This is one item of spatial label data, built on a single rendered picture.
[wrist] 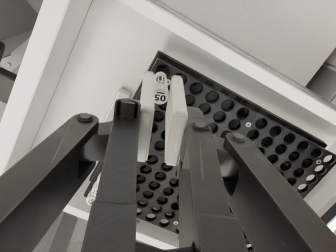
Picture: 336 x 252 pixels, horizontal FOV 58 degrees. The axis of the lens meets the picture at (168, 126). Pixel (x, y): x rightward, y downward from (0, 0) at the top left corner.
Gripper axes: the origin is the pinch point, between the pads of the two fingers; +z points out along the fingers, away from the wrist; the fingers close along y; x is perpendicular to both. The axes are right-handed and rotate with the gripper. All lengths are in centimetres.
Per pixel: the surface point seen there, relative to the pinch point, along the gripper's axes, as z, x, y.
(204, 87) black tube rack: 10.2, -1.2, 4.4
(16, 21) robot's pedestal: 80, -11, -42
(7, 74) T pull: 9.4, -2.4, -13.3
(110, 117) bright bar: 15.5, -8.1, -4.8
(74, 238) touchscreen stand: 97, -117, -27
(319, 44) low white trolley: 24.2, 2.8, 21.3
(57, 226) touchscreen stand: 80, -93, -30
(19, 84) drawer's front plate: 7.5, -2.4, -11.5
